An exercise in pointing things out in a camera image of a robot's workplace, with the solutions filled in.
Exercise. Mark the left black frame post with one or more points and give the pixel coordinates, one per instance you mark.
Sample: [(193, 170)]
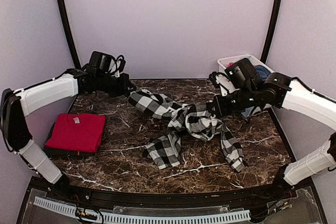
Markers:
[(68, 33)]

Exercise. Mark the right black frame post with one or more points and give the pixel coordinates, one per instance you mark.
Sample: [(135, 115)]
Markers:
[(271, 30)]

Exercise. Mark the white plastic laundry bin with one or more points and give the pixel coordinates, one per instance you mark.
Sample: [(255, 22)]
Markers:
[(224, 62)]

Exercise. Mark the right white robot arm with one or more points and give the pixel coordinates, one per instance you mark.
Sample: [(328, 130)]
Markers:
[(292, 94)]

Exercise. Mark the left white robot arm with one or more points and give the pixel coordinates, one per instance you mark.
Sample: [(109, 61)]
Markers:
[(27, 112)]

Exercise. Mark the black white plaid shirt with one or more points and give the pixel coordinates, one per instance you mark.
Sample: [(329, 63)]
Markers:
[(191, 118)]

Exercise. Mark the white slotted cable duct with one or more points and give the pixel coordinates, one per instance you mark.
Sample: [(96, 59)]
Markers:
[(70, 210)]

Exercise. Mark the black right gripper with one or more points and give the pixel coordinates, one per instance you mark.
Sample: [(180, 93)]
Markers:
[(221, 110)]

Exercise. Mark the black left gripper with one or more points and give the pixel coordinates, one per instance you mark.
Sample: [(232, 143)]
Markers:
[(124, 87)]

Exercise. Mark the light blue cloth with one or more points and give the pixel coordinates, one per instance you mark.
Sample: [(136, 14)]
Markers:
[(248, 112)]

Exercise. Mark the pink garment in bin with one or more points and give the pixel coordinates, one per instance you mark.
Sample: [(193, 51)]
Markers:
[(231, 64)]

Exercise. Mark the folded red t-shirt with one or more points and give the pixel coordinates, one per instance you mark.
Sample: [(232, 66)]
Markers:
[(77, 132)]

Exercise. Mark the black front rail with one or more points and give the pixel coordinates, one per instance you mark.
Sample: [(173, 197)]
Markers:
[(251, 197)]

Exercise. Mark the black frame post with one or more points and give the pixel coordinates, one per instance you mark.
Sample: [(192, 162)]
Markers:
[(271, 30), (68, 33)]

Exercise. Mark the blue garment in bin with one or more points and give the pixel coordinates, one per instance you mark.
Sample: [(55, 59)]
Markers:
[(262, 71)]

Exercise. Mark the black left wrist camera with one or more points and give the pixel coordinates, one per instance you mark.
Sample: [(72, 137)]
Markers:
[(100, 63)]

